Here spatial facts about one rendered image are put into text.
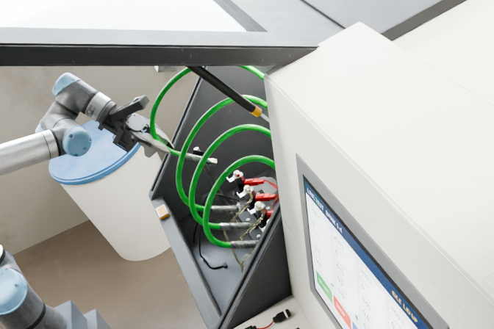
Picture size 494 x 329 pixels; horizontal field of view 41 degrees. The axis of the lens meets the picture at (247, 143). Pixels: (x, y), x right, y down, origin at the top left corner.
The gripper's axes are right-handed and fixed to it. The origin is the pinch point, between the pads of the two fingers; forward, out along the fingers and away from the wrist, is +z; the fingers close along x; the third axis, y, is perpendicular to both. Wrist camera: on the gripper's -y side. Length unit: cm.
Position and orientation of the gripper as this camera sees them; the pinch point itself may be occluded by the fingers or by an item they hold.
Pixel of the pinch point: (168, 146)
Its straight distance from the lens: 185.5
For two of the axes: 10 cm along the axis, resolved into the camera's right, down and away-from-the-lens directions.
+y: -4.6, 6.9, 5.6
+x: -3.0, 4.7, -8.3
